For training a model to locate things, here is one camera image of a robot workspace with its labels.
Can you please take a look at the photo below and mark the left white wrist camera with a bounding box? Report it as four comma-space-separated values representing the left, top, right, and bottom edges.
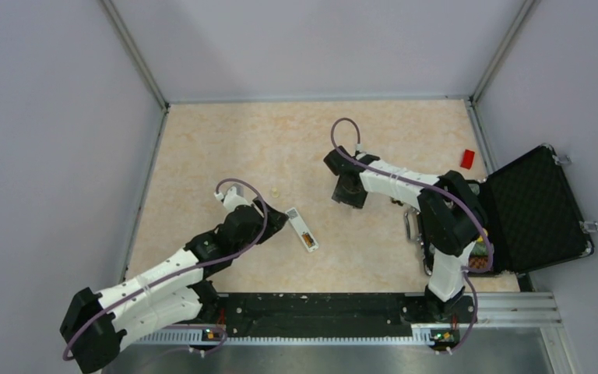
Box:
214, 184, 251, 213

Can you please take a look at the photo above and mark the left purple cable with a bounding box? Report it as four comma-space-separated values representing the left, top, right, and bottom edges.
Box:
62, 178, 269, 362

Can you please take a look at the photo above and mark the black poker chip case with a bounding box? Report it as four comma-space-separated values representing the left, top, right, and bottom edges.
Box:
436, 144, 595, 277

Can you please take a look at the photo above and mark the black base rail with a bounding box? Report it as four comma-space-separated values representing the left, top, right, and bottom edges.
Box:
190, 293, 473, 338

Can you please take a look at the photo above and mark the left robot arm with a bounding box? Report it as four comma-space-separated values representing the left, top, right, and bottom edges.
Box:
59, 199, 288, 373

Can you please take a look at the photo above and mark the white remote control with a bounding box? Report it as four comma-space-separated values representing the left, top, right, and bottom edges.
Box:
285, 207, 319, 253

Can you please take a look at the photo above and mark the purple cable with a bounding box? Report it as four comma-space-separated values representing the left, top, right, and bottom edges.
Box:
62, 178, 269, 362
330, 117, 495, 353

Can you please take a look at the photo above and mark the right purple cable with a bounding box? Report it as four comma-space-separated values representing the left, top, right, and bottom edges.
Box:
330, 117, 495, 353

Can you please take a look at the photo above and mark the orange AAA battery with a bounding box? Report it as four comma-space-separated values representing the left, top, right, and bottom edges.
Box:
302, 233, 315, 248

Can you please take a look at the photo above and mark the red small block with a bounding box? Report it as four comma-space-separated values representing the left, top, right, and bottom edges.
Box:
460, 149, 476, 170

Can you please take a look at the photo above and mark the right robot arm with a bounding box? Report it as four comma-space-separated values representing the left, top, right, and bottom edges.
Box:
323, 146, 493, 321

